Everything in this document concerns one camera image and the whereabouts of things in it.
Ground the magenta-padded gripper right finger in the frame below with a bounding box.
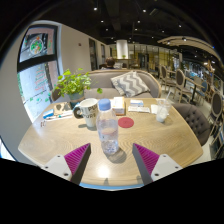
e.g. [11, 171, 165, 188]
[132, 143, 184, 186]

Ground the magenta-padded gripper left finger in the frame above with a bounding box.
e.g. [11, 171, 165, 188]
[42, 143, 92, 186]

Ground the clear blue-capped water bottle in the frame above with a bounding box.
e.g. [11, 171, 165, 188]
[95, 98, 120, 156]

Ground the flat round red coaster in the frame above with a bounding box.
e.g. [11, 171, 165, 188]
[117, 116, 135, 129]

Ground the clear plastic cup with straw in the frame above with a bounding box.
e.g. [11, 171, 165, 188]
[155, 88, 174, 124]

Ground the white mug with dark lettering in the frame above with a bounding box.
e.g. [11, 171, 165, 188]
[72, 97, 99, 129]

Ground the white paper napkin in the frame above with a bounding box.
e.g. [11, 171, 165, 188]
[149, 103, 160, 115]

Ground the blue white flat packet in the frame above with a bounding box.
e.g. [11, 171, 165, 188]
[42, 109, 74, 122]

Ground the small brown sign stand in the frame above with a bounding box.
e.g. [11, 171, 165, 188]
[54, 102, 72, 117]

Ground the small blue white box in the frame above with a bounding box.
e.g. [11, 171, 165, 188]
[129, 99, 145, 108]

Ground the dark grey tufted armchair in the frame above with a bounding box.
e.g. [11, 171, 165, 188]
[171, 102, 212, 147]

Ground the white orange tissue box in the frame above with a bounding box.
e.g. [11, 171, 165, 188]
[110, 96, 126, 116]

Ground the green potted plant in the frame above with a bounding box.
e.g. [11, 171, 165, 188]
[53, 68, 104, 109]

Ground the grey white chevron pillow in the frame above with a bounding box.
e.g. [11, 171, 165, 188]
[110, 70, 150, 98]

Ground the grey curved sofa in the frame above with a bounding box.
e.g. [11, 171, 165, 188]
[81, 68, 163, 100]

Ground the group of dining chairs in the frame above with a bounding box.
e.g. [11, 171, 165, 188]
[158, 63, 224, 158]

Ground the person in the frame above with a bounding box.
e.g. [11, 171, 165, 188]
[99, 56, 117, 70]

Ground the dark framed decorated window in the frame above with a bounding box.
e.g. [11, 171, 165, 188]
[16, 23, 61, 123]

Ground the white round pillar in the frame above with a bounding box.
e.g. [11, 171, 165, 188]
[115, 39, 129, 60]

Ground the group of ceiling lights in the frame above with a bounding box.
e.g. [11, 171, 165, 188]
[93, 4, 188, 43]

